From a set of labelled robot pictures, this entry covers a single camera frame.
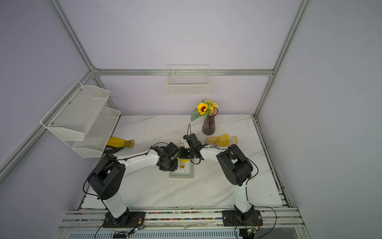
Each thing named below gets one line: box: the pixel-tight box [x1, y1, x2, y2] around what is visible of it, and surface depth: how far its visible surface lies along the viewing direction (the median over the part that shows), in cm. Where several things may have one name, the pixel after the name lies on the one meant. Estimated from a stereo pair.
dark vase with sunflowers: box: [190, 99, 219, 136], surface depth 92 cm
